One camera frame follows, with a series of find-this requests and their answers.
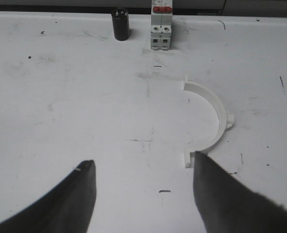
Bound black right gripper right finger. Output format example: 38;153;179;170
193;152;287;233

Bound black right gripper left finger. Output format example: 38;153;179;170
0;160;96;233

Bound white half pipe clamp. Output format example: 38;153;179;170
183;74;236;169

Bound dark brown cylindrical capacitor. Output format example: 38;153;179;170
111;8;130;41

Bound white circuit breaker red switch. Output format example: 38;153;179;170
151;0;173;50

